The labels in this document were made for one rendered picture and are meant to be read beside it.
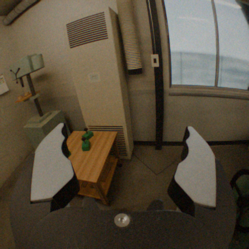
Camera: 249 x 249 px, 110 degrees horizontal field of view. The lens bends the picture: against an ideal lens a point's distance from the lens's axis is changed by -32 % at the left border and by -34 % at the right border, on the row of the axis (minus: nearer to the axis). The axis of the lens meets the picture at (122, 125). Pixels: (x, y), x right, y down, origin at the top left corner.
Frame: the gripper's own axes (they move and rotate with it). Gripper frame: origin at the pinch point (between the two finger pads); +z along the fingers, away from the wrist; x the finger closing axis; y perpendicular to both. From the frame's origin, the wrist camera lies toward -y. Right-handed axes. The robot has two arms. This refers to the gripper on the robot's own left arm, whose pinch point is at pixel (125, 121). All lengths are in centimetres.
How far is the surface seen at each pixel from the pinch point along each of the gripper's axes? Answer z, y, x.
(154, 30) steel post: 127, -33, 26
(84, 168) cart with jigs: 55, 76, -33
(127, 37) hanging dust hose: 121, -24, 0
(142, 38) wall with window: 137, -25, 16
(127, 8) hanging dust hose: 121, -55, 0
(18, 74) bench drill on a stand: 120, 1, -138
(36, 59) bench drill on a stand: 117, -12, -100
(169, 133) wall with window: 132, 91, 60
